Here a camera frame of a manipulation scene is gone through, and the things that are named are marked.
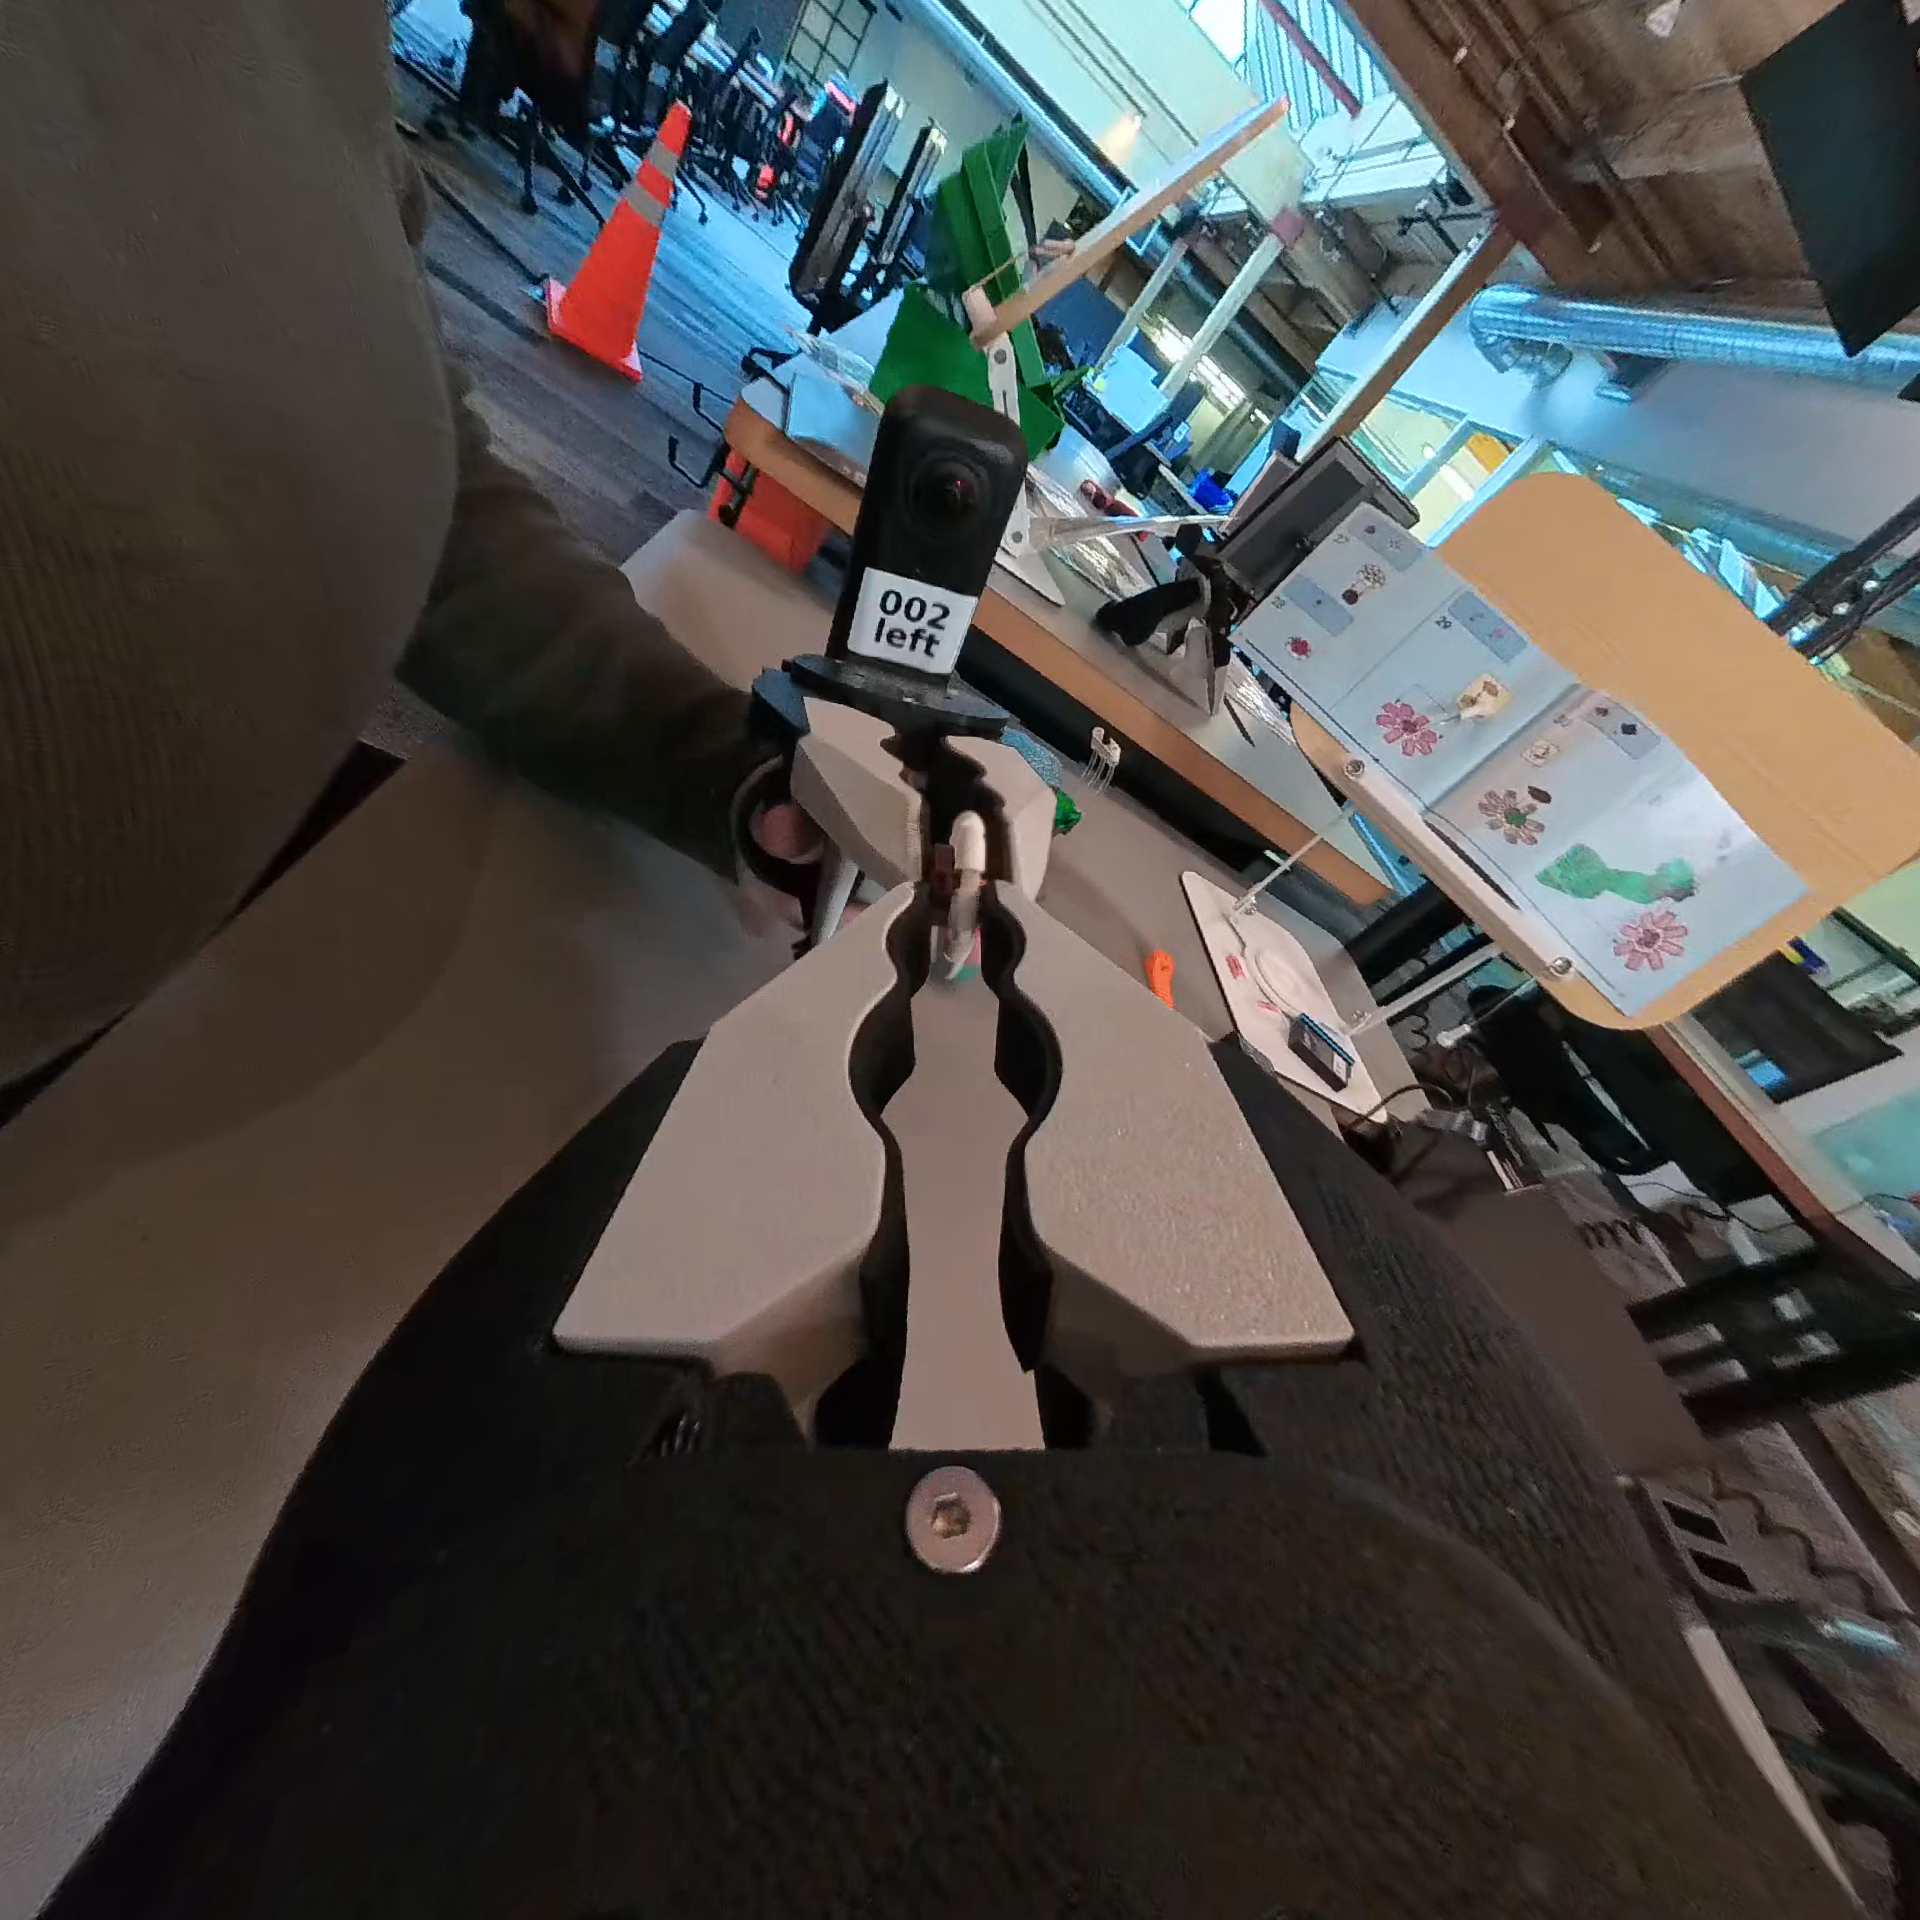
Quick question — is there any beige round wheel brick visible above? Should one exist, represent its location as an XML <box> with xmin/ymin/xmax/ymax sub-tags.
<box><xmin>934</xmin><ymin>808</ymin><xmax>997</xmax><ymax>987</ymax></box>

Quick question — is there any silver spiral air duct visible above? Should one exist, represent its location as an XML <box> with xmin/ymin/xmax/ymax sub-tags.
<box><xmin>1467</xmin><ymin>285</ymin><xmax>1920</xmax><ymax>403</ymax></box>

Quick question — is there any grey desk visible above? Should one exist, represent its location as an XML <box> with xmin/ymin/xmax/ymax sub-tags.
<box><xmin>0</xmin><ymin>510</ymin><xmax>1428</xmax><ymax>1920</ymax></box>

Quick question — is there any black curved monitor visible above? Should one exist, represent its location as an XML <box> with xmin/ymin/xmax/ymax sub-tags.
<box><xmin>878</xmin><ymin>121</ymin><xmax>951</xmax><ymax>289</ymax></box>
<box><xmin>785</xmin><ymin>82</ymin><xmax>905</xmax><ymax>330</ymax></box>

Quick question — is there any red storage box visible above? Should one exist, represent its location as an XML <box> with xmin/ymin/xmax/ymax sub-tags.
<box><xmin>708</xmin><ymin>450</ymin><xmax>834</xmax><ymax>573</ymax></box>

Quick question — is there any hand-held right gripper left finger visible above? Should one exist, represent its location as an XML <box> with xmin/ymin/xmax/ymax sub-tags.
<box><xmin>554</xmin><ymin>882</ymin><xmax>920</xmax><ymax>1411</ymax></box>

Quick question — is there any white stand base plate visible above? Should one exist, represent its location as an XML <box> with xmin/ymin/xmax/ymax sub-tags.
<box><xmin>1180</xmin><ymin>868</ymin><xmax>1391</xmax><ymax>1121</ymax></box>

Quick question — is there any person's left forearm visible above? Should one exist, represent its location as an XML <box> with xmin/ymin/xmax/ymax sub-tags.
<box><xmin>393</xmin><ymin>403</ymin><xmax>779</xmax><ymax>877</ymax></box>

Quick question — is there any row of black office chairs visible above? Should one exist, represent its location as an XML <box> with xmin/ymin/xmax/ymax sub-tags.
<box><xmin>449</xmin><ymin>0</ymin><xmax>804</xmax><ymax>229</ymax></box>

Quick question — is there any black hanging panel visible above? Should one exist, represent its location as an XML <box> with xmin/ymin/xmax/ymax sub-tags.
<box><xmin>1739</xmin><ymin>0</ymin><xmax>1920</xmax><ymax>355</ymax></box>

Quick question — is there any orange traffic cone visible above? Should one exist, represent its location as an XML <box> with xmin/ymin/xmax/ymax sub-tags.
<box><xmin>546</xmin><ymin>100</ymin><xmax>696</xmax><ymax>382</ymax></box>

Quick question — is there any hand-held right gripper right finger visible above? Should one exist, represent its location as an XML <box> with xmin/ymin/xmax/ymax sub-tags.
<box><xmin>981</xmin><ymin>892</ymin><xmax>1355</xmax><ymax>1379</ymax></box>

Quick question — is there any black white toy model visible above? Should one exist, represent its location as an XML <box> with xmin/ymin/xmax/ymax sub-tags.
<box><xmin>1092</xmin><ymin>567</ymin><xmax>1263</xmax><ymax>749</ymax></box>

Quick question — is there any green plastic panel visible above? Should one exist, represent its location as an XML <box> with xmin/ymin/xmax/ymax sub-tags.
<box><xmin>869</xmin><ymin>121</ymin><xmax>1072</xmax><ymax>452</ymax></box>

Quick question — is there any black box on stand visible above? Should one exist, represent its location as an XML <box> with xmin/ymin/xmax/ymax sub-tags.
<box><xmin>1219</xmin><ymin>436</ymin><xmax>1420</xmax><ymax>603</ymax></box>

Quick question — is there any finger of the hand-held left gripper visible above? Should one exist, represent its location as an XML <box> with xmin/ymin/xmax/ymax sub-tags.
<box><xmin>790</xmin><ymin>714</ymin><xmax>925</xmax><ymax>903</ymax></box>
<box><xmin>955</xmin><ymin>753</ymin><xmax>1058</xmax><ymax>900</ymax></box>

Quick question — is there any person's left hand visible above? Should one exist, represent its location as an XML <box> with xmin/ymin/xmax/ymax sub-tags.
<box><xmin>748</xmin><ymin>801</ymin><xmax>830</xmax><ymax>940</ymax></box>

